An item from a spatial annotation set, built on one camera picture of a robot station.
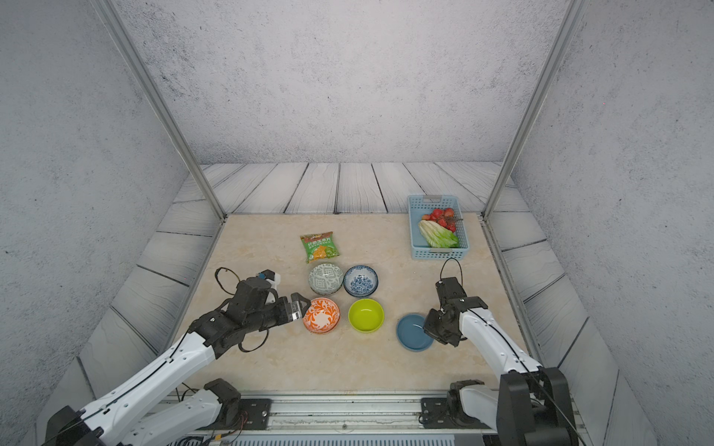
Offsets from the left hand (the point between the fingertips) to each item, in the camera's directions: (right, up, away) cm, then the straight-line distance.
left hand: (304, 307), depth 78 cm
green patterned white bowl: (+3, +5, +18) cm, 19 cm away
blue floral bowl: (+16, +4, +19) cm, 25 cm away
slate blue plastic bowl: (+31, -10, +7) cm, 33 cm away
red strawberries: (+49, +27, +36) cm, 67 cm away
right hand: (+37, -9, +6) cm, 39 cm away
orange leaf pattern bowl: (+3, -5, +11) cm, 13 cm away
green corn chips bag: (0, +16, +27) cm, 31 cm away
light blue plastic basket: (+40, +33, +41) cm, 66 cm away
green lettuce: (+44, +20, +27) cm, 55 cm away
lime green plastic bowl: (+17, -6, +11) cm, 21 cm away
